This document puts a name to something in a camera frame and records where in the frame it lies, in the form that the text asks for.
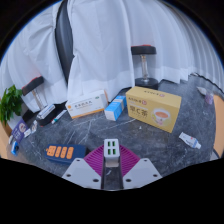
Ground flat white blue box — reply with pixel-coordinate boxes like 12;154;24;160
35;103;56;121

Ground small white orange packet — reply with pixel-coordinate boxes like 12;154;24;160
30;119;39;134

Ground white tube teal cap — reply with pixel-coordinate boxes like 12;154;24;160
50;109;68;125

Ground small blue white box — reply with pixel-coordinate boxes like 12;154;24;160
104;95;128;122

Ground small white tube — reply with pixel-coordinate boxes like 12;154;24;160
178;131;202;150

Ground yellow tea box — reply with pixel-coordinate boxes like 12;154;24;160
125;85;183;134

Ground small purple cup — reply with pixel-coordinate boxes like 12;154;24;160
204;91;215;105

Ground long white medicine box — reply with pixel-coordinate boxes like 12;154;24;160
65;89;110;120

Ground white charger block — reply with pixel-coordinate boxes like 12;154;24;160
103;138;121;168

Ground blue power strip orange sockets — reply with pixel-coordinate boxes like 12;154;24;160
44;143;88;165

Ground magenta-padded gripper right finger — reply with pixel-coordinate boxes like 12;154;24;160
116;144;163;190

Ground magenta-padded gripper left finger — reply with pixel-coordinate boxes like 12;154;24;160
62;143;108;190

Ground purple box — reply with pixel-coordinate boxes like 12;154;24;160
11;119;29;144

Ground green potted plant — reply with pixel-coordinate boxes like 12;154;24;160
0;84;24;127

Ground white curtain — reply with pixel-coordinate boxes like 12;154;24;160
66;0;224;103
0;1;73;113

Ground black red bar stool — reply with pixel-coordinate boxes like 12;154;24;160
130;44;160;90
21;75;58;127

